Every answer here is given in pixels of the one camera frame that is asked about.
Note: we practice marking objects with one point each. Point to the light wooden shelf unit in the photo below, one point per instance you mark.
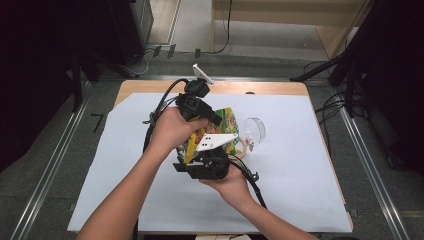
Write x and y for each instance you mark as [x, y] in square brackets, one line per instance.
[286, 13]

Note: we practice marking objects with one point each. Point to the person's right hand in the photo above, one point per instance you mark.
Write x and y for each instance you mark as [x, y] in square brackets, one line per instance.
[233, 186]

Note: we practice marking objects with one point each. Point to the dark table grommet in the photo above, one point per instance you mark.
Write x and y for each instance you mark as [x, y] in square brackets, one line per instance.
[250, 93]

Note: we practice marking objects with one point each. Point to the person's left hand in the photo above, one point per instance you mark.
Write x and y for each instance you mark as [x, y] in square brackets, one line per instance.
[170, 133]

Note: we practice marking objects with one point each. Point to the clear round jug lid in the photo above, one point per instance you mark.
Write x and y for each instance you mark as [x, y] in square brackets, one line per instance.
[256, 129]

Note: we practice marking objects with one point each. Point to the metal floor rail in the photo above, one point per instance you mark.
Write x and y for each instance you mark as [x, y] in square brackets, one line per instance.
[370, 166]
[250, 78]
[50, 170]

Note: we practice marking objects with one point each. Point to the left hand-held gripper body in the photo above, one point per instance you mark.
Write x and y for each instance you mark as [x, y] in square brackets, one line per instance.
[193, 105]

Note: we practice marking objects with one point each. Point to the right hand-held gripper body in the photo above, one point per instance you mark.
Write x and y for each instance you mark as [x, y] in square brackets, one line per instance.
[210, 165]

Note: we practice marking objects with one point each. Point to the yellow green refill pouch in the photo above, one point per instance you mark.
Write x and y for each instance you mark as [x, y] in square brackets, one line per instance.
[230, 123]

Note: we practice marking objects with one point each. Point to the dark curtain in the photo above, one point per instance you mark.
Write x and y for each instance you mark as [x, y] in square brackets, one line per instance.
[33, 66]
[400, 83]

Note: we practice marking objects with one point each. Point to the black cabinet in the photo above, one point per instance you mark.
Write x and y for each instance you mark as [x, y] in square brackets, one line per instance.
[133, 26]

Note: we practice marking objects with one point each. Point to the black stand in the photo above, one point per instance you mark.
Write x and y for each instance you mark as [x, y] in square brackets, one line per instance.
[350, 60]
[77, 83]

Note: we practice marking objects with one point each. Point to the small black tape strip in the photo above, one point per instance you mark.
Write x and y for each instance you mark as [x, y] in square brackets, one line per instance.
[171, 50]
[197, 53]
[156, 51]

